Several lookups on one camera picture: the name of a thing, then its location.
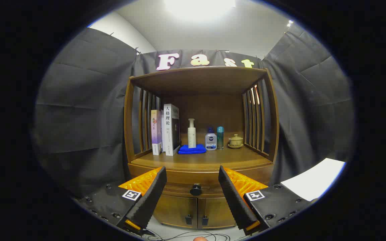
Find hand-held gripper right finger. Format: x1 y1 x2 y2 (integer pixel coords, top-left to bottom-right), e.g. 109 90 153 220
218 165 317 235

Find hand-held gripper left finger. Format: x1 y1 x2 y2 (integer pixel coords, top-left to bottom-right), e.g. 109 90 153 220
74 166 168 235

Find thick white book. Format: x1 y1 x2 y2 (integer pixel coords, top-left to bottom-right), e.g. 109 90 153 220
163 103 181 156

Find wooden countertop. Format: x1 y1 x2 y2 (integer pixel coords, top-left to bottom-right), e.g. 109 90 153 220
130 132 273 171

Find black backdrop cloth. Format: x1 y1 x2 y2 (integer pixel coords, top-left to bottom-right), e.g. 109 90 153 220
32 23 356 198

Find wooden drawer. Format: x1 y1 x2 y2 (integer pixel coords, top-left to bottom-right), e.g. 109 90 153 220
128 164 274 198

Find purple book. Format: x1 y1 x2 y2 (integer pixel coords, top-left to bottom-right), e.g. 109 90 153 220
151 109 163 155

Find white pump bottle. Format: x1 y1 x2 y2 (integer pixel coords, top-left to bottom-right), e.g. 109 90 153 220
188 118 197 149

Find white flat board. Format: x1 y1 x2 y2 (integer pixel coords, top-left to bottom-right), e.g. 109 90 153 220
281 158 346 202

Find black floor cables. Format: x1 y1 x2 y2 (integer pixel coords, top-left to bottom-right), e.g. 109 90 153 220
143 229 244 241

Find wooden cabinet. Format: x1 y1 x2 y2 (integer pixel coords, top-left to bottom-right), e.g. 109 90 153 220
123 66 279 230

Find blue folded cloth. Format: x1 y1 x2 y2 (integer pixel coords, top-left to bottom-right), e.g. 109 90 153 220
178 144 207 155

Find wooden cabinet door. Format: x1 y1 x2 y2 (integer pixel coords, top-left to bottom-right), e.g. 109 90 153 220
198 197 237 229
153 194 198 229

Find white bottle with blue cap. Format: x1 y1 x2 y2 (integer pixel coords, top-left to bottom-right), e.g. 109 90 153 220
205 127 217 151

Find beige lidded teacup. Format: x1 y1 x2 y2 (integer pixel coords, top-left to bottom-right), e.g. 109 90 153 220
228 134 244 149

